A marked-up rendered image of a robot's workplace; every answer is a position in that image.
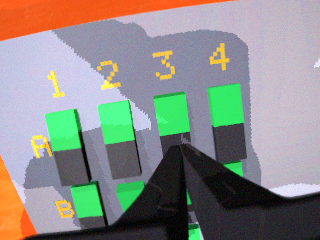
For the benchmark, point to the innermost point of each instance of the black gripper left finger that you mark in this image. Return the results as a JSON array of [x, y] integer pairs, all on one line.
[[158, 213]]

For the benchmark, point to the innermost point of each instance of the white switch panel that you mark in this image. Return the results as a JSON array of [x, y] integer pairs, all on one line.
[[88, 111]]

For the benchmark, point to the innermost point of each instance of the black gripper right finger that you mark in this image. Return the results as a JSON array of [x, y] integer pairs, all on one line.
[[230, 207]]

